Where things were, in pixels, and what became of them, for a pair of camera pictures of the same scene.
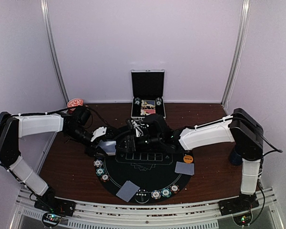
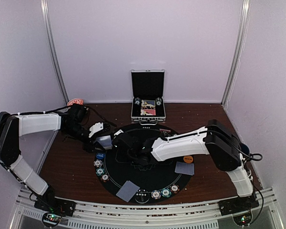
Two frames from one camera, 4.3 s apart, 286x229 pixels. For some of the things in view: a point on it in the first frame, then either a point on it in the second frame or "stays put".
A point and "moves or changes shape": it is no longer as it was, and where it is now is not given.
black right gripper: x=129 y=140 -> x=123 y=156
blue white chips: x=98 y=163 stays put
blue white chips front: x=156 y=194 stays put
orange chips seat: x=105 y=178 stays put
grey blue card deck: x=109 y=146 moves or changes shape
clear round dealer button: x=142 y=196 stays put
